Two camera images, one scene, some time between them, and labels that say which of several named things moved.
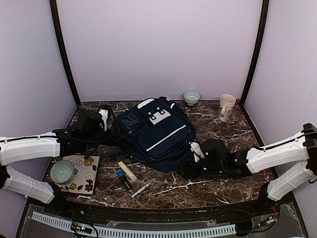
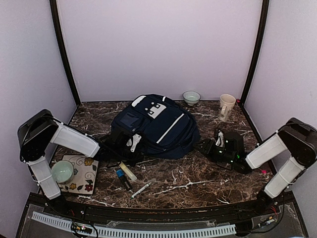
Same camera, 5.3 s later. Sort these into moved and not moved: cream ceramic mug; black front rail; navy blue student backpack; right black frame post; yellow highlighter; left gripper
Moved: left gripper; navy blue student backpack
Not moved: right black frame post; cream ceramic mug; black front rail; yellow highlighter
